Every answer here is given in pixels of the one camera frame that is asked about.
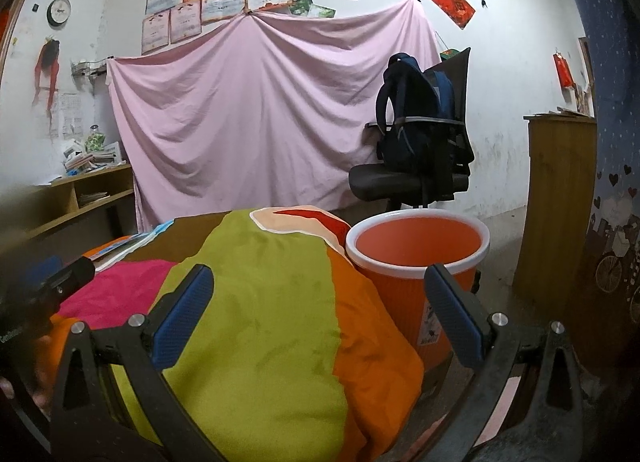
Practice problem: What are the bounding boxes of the red paper wall decoration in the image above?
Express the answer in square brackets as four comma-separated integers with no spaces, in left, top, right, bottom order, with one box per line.
[430,0,477,30]

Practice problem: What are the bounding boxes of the blue cover book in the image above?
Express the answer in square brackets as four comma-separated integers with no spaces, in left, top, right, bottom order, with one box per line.
[82,225,173,263]

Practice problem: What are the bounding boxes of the wall calendar sheets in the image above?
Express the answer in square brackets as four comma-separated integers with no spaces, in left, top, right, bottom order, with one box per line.
[49,92,83,140]

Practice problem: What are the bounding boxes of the pink hanging sheet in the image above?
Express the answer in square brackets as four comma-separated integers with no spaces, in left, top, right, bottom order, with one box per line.
[106,0,442,230]

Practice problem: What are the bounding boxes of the dark blue backpack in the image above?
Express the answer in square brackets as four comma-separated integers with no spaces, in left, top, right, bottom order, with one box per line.
[376,53,463,175]

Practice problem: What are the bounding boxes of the person's left hand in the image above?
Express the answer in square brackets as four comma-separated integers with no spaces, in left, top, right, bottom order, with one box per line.
[0,335,58,410]

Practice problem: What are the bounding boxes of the green photo cards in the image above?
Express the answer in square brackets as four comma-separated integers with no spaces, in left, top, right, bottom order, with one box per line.
[289,0,335,19]

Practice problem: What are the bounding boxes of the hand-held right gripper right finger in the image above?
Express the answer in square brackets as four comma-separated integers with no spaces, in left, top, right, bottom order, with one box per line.
[424,263,586,462]

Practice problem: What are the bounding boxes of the colourful patchwork blanket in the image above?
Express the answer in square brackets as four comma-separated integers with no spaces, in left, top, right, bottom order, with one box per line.
[37,207,426,462]

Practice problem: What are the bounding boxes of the blue patterned curtain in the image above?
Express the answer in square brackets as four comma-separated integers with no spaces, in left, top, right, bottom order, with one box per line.
[547,0,640,393]

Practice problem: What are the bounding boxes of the red hanging wall ornament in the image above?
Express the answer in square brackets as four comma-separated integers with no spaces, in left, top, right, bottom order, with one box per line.
[32,36,62,110]

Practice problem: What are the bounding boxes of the round wall clock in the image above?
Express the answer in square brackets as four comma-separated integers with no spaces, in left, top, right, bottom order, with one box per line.
[46,0,72,28]

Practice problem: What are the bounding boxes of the orange bucket with white rim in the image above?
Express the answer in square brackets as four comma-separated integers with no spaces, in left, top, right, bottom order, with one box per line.
[345,209,491,358]

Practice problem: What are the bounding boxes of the red hanging envelope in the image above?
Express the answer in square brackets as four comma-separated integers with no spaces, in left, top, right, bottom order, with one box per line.
[552,50,575,89]

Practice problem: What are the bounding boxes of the wooden shelf unit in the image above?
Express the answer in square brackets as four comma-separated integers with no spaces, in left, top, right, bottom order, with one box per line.
[25,163,136,243]

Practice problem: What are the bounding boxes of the black office chair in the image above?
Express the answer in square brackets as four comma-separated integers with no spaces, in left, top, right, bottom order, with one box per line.
[348,47,476,210]

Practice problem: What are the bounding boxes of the metal wall rack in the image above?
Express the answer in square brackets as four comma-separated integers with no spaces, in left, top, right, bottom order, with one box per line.
[70,58,113,78]

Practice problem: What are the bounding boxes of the stack of books and papers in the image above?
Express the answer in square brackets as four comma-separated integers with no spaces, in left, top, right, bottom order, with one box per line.
[62,139,126,175]

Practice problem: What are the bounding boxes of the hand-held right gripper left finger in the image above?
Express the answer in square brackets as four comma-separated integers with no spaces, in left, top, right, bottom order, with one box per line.
[50,265,226,462]

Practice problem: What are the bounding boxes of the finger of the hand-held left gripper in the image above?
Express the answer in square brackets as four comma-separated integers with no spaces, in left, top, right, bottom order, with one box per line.
[17,256,64,289]
[27,256,97,315]

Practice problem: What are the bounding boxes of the wooden cabinet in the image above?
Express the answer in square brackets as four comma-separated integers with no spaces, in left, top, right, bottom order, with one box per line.
[512,112,598,303]

